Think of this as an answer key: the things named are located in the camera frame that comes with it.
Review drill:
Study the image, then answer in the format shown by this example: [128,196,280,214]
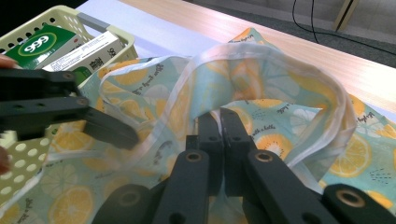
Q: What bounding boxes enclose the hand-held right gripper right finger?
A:
[219,107,258,197]

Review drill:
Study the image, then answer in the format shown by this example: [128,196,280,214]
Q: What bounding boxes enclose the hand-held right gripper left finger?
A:
[186,112,224,197]

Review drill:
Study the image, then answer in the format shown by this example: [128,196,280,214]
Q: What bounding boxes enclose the green and white medicine box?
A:
[4,23,78,70]

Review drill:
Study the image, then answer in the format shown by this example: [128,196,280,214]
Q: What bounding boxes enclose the tall white and green box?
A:
[41,30,126,86]

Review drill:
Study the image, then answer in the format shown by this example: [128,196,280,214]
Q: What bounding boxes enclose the orange slice print cloth bag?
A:
[0,27,396,224]

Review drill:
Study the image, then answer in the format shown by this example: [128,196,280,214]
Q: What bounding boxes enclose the pale green perforated plastic basket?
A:
[0,4,140,206]

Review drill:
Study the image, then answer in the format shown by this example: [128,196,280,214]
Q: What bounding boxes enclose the white table sheet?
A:
[76,0,226,59]

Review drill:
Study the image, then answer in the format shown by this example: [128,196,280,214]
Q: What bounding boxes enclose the black cable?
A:
[310,0,319,44]
[291,0,396,57]

